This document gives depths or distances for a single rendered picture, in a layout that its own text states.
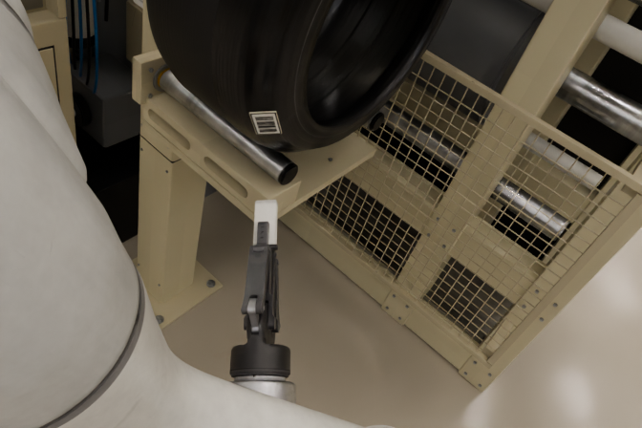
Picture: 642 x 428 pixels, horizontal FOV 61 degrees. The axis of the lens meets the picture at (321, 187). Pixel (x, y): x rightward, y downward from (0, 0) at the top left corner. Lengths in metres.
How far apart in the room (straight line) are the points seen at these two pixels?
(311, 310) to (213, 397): 1.52
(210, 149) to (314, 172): 0.23
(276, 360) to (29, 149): 0.53
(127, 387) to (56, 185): 0.11
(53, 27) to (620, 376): 2.11
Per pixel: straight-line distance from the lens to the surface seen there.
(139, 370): 0.28
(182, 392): 0.36
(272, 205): 0.76
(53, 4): 1.31
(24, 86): 0.23
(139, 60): 1.10
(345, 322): 1.91
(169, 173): 1.40
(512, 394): 2.04
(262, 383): 0.67
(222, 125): 1.02
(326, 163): 1.16
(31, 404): 0.24
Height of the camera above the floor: 1.54
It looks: 42 degrees down
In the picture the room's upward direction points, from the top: 19 degrees clockwise
